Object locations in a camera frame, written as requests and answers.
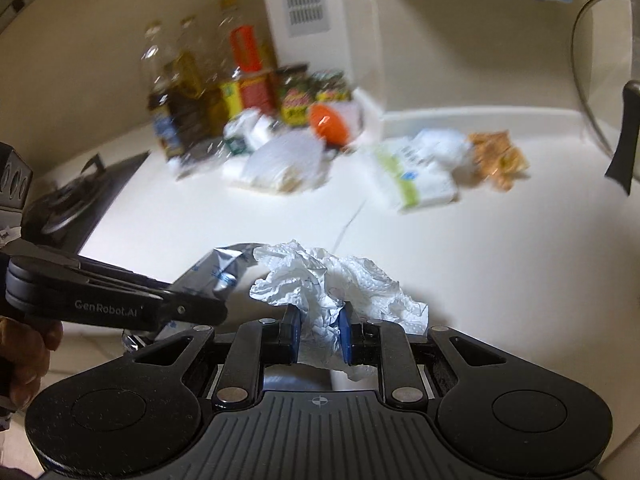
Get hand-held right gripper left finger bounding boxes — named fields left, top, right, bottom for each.
left=125, top=305, right=302, bottom=409

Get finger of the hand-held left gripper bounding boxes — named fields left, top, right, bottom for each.
left=159, top=291, right=228, bottom=332
left=75, top=255, right=175, bottom=295

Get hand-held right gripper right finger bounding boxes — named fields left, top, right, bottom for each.
left=337, top=302, right=521, bottom=407

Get silver foil packet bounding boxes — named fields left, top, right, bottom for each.
left=122, top=242, right=258, bottom=356

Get white paper towel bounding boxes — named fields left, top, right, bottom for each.
left=249, top=239, right=430, bottom=381

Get clear water bottle green label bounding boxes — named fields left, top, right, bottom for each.
left=172, top=137, right=241, bottom=181

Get orange snack wrapper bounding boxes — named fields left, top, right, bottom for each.
left=467, top=130, right=531, bottom=193

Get person's left hand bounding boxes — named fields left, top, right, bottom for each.
left=0, top=317, right=64, bottom=411

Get black gas stove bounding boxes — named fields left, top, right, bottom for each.
left=22, top=150, right=151, bottom=256

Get white foam fruit net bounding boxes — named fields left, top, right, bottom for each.
left=222, top=130, right=331, bottom=196

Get dark oil bottle blue label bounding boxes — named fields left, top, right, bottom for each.
left=145, top=21, right=201, bottom=161

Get white tissue packet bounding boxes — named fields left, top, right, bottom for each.
left=372, top=127, right=473, bottom=213

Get crumpled white tissue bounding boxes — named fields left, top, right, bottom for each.
left=222, top=107, right=281, bottom=153

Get yellow oil bottle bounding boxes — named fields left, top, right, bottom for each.
left=172, top=15, right=226, bottom=138

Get orange plastic bag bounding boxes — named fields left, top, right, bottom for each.
left=307, top=102, right=351, bottom=148

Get large sauce jar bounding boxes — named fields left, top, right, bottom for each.
left=277, top=65, right=313, bottom=126

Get small sauce jar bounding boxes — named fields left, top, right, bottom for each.
left=312, top=70, right=353, bottom=103

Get glass pot lid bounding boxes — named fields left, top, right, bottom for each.
left=571, top=0, right=640, bottom=196

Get oil bottle with orange handle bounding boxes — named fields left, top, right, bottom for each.
left=217, top=0, right=278, bottom=121

